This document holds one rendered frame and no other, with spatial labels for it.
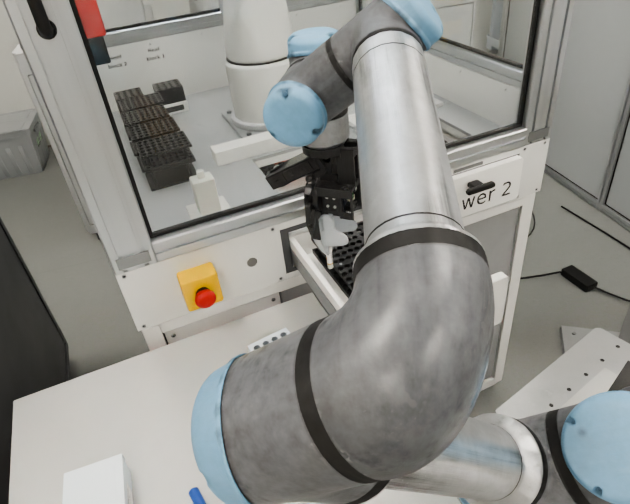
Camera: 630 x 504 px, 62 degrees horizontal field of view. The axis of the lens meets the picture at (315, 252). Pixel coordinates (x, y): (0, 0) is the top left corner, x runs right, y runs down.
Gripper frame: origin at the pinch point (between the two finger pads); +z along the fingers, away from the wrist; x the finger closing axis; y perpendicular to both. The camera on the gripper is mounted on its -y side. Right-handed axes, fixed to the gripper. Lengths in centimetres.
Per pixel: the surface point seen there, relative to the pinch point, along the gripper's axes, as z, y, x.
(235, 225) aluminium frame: 1.1, -19.9, 2.6
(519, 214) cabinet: 26, 29, 58
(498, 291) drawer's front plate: 8.7, 28.9, 6.2
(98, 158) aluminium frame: -18.8, -33.0, -11.0
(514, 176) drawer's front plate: 11, 26, 51
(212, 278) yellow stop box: 8.1, -21.8, -5.7
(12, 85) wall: 52, -320, 179
